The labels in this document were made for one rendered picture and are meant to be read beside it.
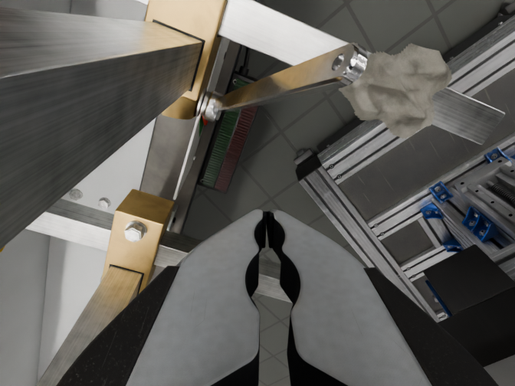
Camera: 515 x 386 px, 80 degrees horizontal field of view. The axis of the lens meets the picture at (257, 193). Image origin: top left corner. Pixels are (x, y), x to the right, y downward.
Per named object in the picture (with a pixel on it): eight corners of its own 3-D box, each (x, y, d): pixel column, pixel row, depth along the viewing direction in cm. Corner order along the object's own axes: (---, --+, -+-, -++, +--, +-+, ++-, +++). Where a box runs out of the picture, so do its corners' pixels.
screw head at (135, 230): (149, 224, 32) (145, 230, 30) (145, 240, 32) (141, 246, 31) (128, 217, 31) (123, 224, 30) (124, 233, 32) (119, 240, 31)
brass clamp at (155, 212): (180, 202, 36) (169, 226, 32) (155, 283, 42) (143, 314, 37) (126, 185, 35) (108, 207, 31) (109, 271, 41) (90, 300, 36)
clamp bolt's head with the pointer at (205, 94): (221, 118, 40) (227, 93, 26) (215, 136, 40) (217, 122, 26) (207, 112, 40) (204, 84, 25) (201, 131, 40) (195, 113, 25)
